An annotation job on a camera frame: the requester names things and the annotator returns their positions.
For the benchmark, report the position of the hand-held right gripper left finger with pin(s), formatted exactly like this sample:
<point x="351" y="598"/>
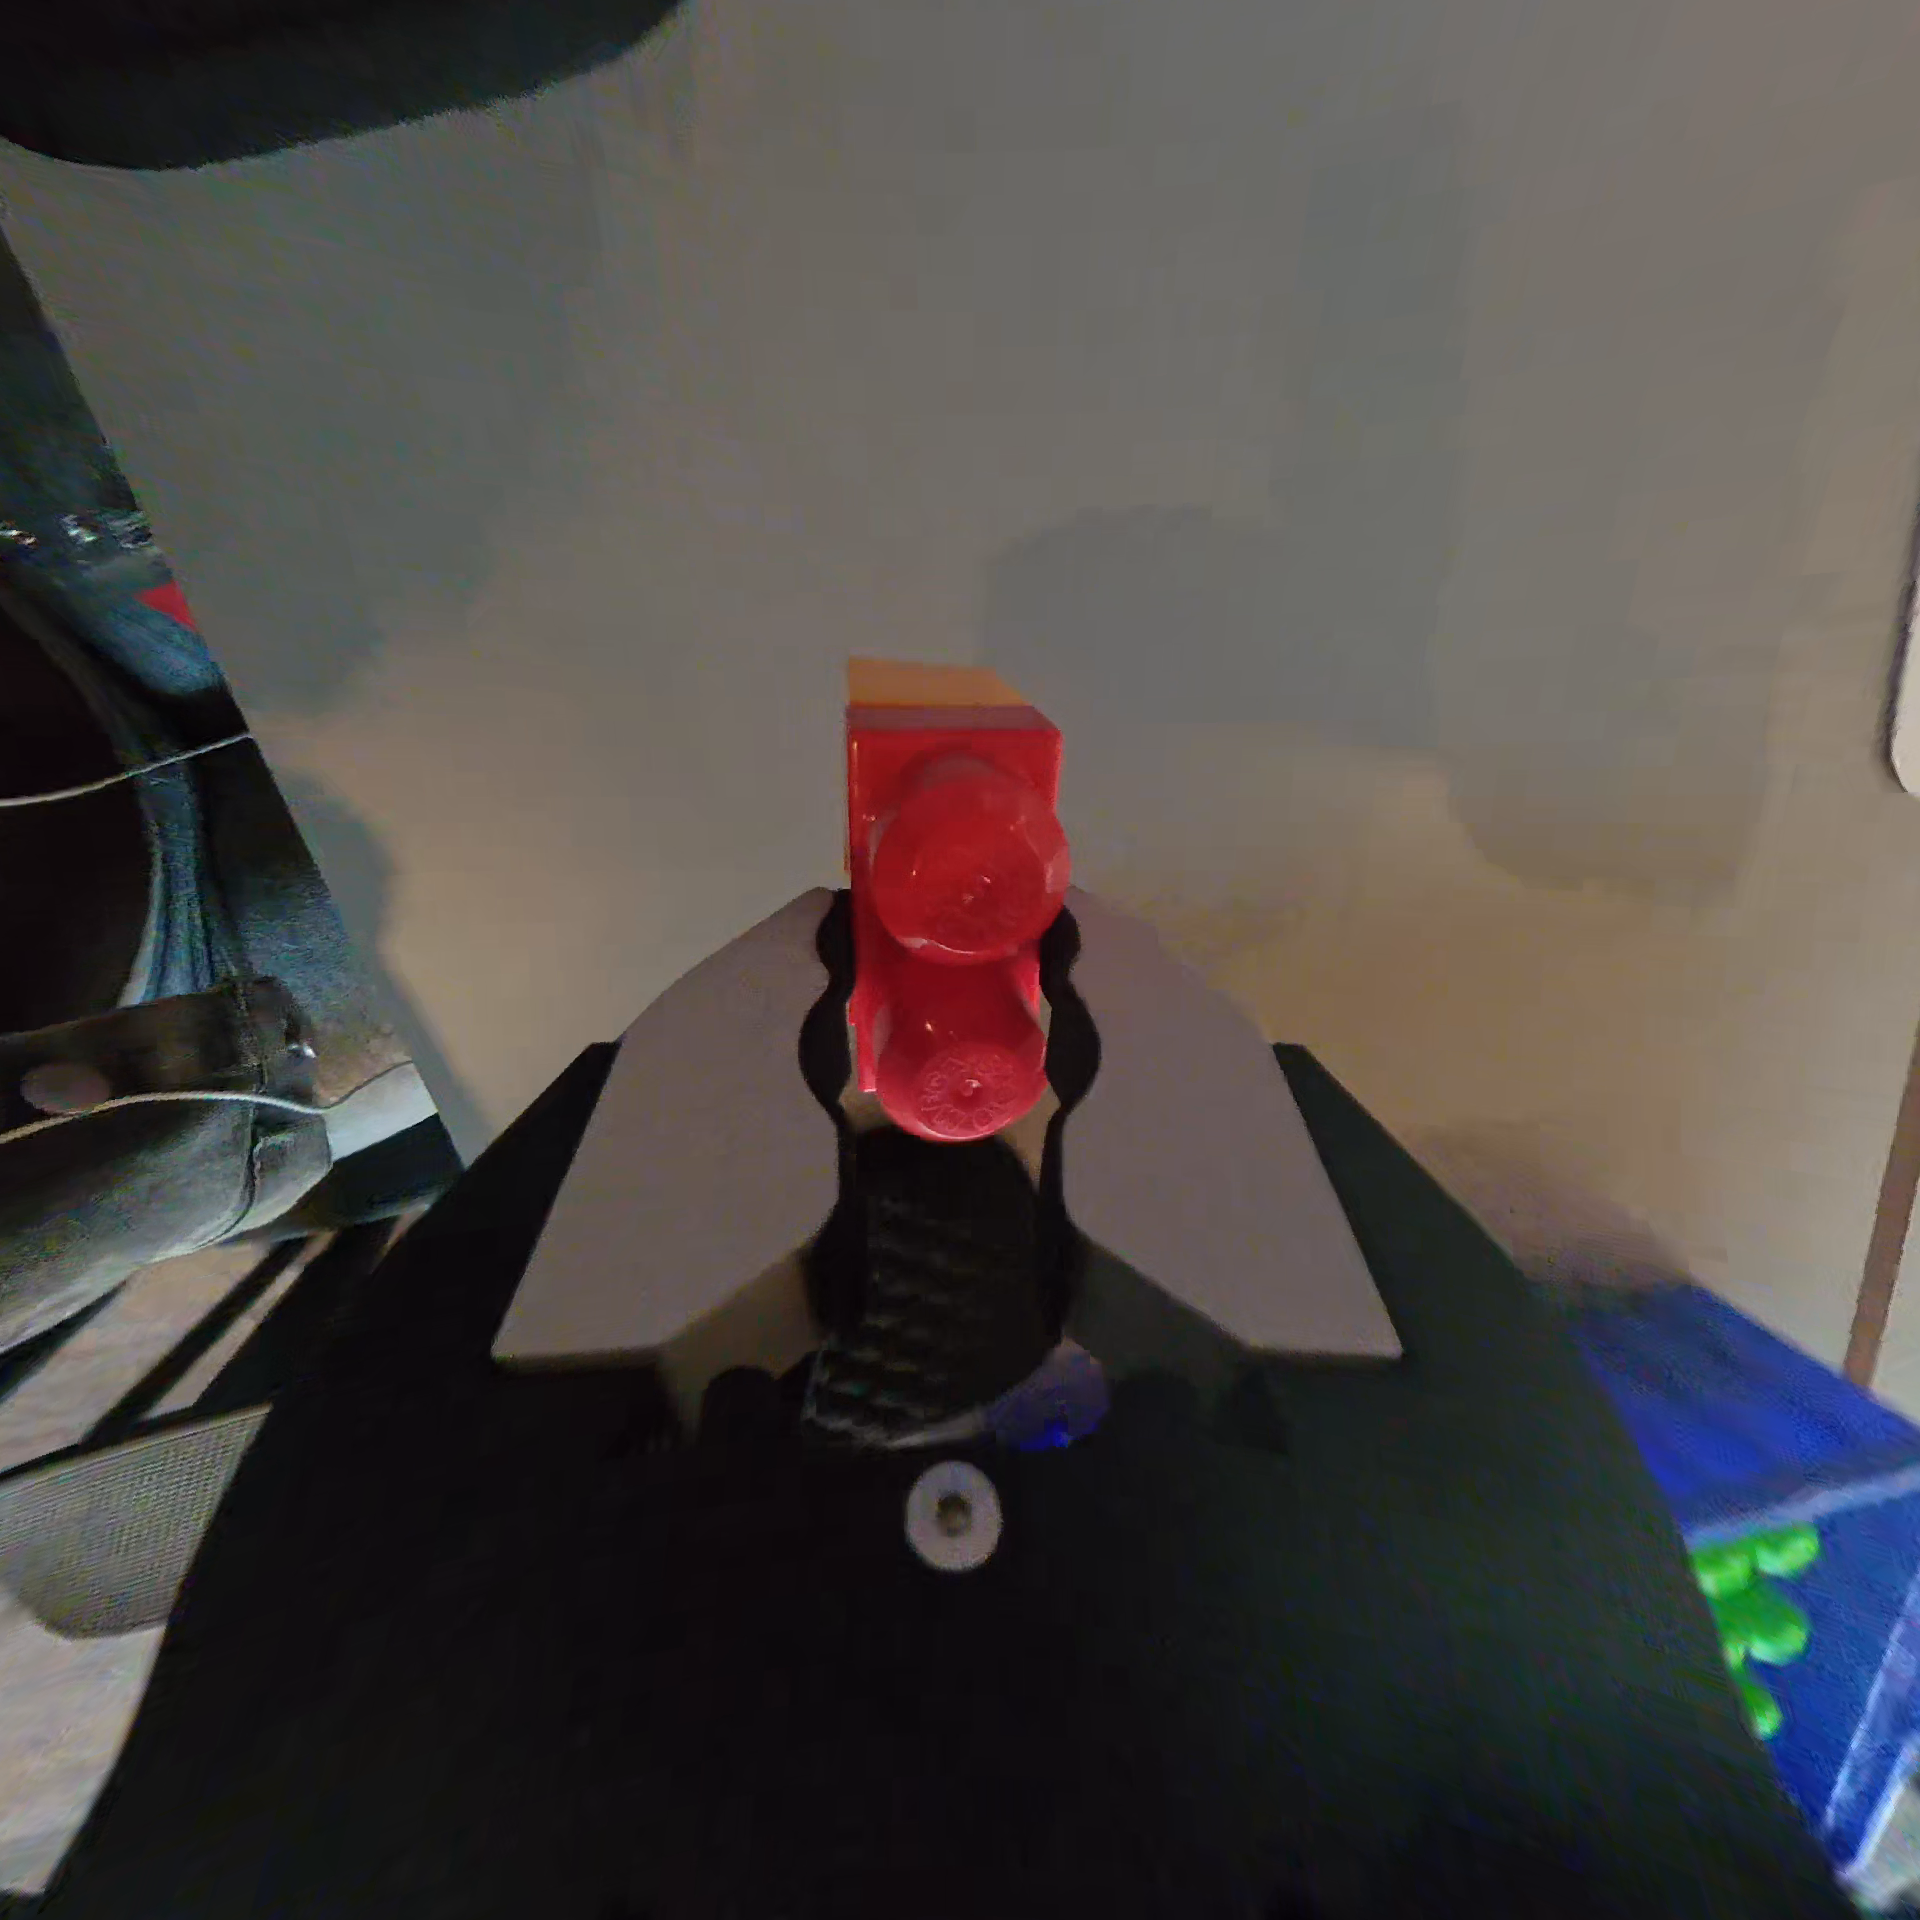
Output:
<point x="676" y="1200"/>

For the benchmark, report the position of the blue plastic bin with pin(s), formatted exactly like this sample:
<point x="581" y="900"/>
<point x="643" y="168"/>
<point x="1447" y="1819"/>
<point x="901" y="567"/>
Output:
<point x="1771" y="1410"/>

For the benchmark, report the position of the person's leg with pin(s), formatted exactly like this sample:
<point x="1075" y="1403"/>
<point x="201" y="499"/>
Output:
<point x="150" y="990"/>

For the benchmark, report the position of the orange building block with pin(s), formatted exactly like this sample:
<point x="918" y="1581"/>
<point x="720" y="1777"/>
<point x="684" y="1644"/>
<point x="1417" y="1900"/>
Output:
<point x="931" y="685"/>

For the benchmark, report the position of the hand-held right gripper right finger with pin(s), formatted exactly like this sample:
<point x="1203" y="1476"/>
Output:
<point x="1231" y="1200"/>

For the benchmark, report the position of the red two-stud building block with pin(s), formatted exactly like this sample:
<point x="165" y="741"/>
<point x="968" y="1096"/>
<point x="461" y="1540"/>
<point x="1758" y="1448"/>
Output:
<point x="955" y="931"/>

